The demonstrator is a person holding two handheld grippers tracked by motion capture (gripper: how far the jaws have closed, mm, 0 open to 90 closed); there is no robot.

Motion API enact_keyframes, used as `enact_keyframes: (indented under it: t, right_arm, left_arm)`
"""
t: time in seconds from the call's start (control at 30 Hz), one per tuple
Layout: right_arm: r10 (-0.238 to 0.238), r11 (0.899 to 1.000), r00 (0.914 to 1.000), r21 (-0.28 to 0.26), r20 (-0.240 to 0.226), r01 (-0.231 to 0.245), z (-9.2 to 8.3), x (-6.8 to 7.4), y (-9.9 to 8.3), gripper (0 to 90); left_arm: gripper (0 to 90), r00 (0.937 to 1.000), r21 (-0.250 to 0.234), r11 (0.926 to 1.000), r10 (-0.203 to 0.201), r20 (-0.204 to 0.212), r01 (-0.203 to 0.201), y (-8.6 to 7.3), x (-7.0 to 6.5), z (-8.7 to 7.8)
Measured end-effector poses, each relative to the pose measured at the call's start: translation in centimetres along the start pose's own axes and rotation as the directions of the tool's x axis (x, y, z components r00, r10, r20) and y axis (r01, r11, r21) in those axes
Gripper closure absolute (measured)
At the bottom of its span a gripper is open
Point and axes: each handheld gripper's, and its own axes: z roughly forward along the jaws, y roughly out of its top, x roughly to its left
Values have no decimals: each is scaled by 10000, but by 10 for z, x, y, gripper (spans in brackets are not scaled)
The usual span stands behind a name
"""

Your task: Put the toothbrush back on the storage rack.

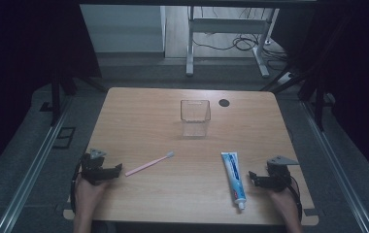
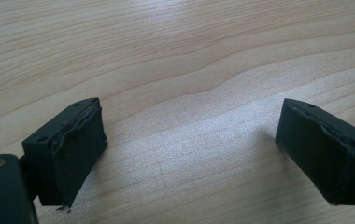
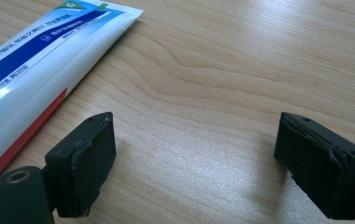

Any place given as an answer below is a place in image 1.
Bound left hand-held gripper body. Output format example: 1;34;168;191
80;148;110;186

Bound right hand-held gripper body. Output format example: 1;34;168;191
265;155;300;192

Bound blue white toothpaste tube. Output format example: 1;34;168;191
220;151;247;211

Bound pink toothbrush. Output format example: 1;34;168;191
124;150;176;178

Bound clear plastic cup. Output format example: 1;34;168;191
180;99;212;139

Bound person's right hand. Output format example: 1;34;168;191
267;187;299;218

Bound person's left hand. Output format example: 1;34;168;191
75;176;113;218

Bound black metal stand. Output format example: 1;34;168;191
259;48;336;132
39;62;108;127

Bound white power strip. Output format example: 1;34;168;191
277;72;296;86

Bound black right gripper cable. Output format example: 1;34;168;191
288;176;304;223

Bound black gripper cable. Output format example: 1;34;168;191
69;154;86;215
288;176;304;223

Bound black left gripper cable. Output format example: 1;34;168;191
69;154;86;215

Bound metal floor rail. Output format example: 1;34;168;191
300;100;369;233
0;96;74;233

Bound black floor cables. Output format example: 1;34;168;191
191;7;291;72

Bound white metal desk frame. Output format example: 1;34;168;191
185;5;280;79

